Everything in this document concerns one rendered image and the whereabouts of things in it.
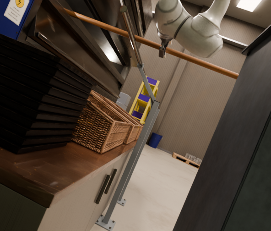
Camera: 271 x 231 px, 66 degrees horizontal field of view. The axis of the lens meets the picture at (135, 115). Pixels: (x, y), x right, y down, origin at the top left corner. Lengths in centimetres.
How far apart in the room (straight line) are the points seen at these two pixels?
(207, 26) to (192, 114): 817
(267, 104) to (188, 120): 863
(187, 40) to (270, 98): 58
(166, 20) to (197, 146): 829
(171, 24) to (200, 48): 14
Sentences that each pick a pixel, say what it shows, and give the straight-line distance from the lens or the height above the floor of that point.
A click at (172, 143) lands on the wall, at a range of 885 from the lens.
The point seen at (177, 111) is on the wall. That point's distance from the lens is 888.
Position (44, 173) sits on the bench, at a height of 58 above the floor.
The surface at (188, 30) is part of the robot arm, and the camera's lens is 84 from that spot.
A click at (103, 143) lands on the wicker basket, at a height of 63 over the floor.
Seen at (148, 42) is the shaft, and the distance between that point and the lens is 121.
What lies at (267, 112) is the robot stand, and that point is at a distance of 29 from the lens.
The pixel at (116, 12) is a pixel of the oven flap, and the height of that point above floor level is 139.
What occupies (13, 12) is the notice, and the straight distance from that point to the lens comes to 95.
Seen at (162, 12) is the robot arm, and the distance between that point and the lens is 83.
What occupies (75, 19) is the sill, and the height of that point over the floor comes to 116.
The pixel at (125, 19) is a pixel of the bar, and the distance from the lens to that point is 97.
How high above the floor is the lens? 78
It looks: 1 degrees up
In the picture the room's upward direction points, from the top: 23 degrees clockwise
